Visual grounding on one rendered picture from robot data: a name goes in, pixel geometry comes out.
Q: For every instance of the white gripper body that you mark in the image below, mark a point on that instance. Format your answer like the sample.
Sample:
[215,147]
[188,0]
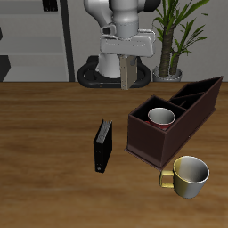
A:
[127,47]

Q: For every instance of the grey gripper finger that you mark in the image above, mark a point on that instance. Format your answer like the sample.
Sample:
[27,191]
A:
[133,72]
[124,74]

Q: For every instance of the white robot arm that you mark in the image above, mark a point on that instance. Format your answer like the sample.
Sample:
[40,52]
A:
[124,17]

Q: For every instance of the red mug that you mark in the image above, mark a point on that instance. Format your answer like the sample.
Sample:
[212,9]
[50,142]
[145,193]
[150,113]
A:
[161,118]

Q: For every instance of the dark brown desk caddy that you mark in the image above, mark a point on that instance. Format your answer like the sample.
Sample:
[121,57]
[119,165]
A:
[166,139]

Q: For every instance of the black book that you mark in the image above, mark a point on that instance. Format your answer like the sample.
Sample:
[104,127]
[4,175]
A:
[102,148]

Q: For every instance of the yellow and white mug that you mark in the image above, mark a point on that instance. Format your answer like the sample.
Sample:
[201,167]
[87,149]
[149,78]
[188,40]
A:
[190,181]

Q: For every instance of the green pot plant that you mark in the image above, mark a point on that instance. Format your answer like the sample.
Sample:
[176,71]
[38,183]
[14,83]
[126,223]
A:
[166,50]

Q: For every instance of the black binders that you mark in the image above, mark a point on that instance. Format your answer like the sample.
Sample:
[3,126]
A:
[50,5]

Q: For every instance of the grey shelf unit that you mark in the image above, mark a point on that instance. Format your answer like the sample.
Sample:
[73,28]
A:
[32,44]

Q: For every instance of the black box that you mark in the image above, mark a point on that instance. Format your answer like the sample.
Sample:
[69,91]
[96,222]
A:
[4,68]

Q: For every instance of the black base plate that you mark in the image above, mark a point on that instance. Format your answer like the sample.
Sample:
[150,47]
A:
[89,78]

